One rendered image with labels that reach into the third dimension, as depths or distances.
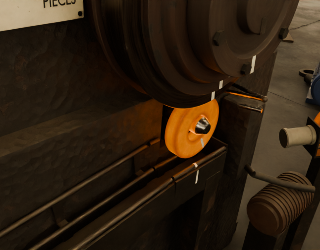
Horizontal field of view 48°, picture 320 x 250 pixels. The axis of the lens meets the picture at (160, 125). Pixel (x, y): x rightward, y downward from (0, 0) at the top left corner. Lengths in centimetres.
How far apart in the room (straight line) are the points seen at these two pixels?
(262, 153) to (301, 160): 23
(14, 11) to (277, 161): 186
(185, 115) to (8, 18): 38
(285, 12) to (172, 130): 32
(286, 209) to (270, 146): 126
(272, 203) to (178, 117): 46
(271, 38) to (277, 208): 54
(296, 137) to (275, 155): 117
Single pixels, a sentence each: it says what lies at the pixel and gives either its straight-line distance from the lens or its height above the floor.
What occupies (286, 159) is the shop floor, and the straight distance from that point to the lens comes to 229.
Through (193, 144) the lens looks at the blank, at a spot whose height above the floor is 77.
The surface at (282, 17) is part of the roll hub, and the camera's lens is 75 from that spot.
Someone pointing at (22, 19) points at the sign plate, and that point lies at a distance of 61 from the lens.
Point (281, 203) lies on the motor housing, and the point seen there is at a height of 52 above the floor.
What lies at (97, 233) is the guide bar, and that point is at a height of 69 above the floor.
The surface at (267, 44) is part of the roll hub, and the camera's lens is 73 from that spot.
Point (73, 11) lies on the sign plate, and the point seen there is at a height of 107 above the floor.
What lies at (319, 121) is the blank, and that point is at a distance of 116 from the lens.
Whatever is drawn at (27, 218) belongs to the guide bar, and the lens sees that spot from 73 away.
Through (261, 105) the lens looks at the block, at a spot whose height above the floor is 80.
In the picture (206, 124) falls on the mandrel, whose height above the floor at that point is 83.
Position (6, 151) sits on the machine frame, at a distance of 65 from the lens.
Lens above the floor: 124
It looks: 31 degrees down
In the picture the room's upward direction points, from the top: 4 degrees clockwise
